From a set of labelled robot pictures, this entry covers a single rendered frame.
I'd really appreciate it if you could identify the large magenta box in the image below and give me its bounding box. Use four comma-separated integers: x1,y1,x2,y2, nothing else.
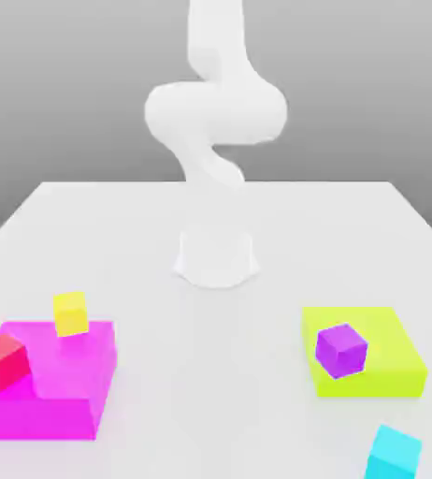
0,320,119,442

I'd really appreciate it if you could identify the small purple cube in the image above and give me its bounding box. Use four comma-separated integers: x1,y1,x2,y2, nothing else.
314,323,369,381

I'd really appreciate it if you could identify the small red cube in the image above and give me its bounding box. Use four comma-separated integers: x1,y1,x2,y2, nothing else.
0,333,32,393

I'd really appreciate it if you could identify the large lime yellow box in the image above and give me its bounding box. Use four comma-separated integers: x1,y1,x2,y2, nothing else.
300,306,429,399

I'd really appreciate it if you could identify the small yellow cube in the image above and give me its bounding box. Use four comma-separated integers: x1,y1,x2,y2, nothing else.
52,291,90,338

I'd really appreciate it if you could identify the small cyan cube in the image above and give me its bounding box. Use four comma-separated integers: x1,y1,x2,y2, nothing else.
364,424,424,479

